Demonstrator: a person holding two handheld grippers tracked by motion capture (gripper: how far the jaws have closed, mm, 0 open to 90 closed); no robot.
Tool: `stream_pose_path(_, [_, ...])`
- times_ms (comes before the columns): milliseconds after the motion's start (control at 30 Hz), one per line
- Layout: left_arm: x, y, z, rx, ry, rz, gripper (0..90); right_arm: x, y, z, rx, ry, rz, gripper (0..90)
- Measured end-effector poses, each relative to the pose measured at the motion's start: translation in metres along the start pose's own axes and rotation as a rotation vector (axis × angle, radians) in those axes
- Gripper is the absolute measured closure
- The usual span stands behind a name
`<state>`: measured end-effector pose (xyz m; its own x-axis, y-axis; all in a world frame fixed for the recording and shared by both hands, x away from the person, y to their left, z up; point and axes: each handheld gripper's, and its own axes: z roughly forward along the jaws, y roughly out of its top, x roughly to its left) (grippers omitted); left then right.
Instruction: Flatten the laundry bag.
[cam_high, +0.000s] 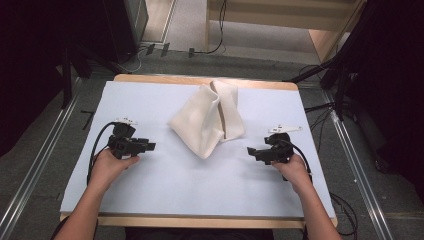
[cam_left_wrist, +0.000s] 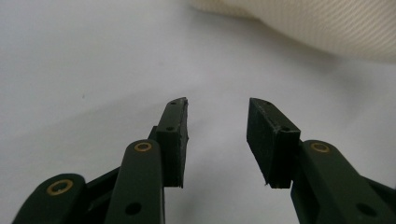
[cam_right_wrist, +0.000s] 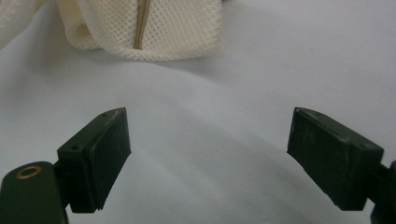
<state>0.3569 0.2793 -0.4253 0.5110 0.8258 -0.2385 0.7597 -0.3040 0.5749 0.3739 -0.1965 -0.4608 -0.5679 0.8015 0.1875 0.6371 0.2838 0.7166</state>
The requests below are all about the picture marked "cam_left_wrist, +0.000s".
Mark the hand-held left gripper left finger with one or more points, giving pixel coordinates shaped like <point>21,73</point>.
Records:
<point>174,140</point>

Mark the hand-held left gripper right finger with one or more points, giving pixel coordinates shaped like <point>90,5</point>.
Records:
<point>271,146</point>

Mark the white towel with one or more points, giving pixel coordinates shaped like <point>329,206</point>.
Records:
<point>311,25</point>

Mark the light blue foam mat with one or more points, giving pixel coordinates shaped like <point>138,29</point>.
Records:
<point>62,62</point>

